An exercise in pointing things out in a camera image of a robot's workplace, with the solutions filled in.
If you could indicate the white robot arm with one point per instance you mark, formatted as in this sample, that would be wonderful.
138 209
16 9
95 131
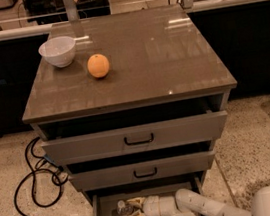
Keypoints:
188 203

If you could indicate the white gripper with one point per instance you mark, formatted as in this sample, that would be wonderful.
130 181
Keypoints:
151 208

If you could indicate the top grey drawer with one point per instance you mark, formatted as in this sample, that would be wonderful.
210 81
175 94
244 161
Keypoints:
137 139

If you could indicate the clear plastic water bottle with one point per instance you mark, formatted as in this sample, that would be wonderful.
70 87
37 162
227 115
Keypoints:
124 208

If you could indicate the white bowl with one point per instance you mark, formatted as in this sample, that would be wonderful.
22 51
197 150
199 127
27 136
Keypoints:
58 51

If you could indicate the grey drawer cabinet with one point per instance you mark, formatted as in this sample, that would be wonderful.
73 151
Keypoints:
161 68

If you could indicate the middle grey drawer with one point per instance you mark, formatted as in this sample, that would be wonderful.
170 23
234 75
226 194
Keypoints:
139 167

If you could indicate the orange fruit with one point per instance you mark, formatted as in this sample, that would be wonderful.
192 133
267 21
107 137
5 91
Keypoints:
98 66

